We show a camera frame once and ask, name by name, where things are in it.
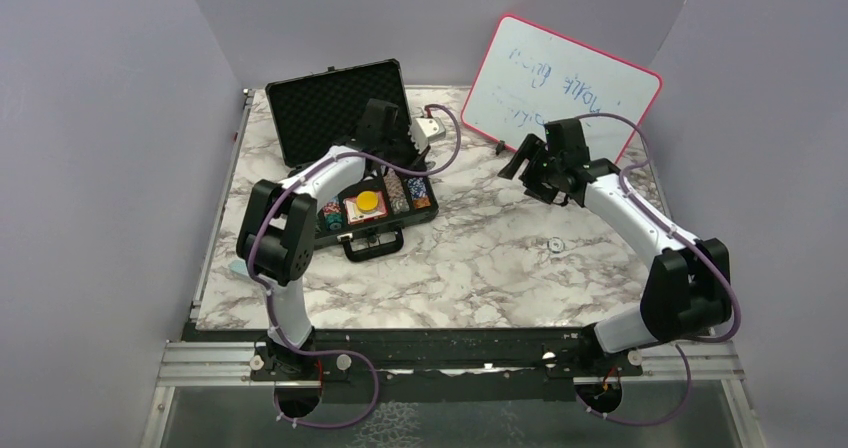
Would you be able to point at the red playing card deck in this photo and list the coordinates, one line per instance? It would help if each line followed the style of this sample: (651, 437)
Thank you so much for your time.
(355, 216)

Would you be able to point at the black poker set case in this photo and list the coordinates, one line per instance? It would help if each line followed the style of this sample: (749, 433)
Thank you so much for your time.
(311, 112)

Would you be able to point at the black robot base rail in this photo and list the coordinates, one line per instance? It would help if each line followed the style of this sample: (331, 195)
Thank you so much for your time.
(356, 366)

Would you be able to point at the blue white chip stack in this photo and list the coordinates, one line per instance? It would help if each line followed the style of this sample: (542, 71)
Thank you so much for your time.
(418, 192)

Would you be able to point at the light blue small container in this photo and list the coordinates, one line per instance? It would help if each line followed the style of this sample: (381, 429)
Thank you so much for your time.
(239, 268)

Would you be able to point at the pink framed whiteboard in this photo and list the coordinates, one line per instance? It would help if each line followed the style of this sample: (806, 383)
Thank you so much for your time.
(531, 75)

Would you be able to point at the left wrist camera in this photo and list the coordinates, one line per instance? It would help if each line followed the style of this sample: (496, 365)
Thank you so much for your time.
(424, 130)

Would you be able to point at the red white chip stack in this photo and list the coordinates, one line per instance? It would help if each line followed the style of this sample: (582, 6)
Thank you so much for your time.
(333, 216)

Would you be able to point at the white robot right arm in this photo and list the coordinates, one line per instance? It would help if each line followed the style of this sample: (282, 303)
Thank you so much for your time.
(688, 287)

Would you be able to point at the orange blue chip stack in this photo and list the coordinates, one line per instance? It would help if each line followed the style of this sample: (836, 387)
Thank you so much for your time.
(396, 193)

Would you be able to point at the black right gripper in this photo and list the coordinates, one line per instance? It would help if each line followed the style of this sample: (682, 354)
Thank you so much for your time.
(533, 148)

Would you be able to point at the yellow round button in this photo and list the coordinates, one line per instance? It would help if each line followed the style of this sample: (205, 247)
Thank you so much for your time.
(367, 201)

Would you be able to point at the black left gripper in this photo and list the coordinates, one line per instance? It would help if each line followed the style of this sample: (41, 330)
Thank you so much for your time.
(415, 158)

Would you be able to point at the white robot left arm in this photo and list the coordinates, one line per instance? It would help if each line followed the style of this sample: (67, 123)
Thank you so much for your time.
(277, 236)

